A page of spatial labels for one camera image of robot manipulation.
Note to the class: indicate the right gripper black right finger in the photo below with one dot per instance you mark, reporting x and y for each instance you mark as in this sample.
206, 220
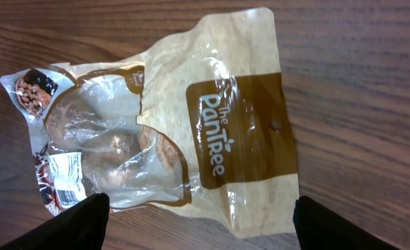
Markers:
319, 228

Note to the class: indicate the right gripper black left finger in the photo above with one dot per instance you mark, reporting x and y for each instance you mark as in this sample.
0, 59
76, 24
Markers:
81, 227

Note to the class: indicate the beige snack bag red label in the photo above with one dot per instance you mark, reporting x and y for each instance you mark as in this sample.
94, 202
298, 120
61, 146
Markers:
197, 124

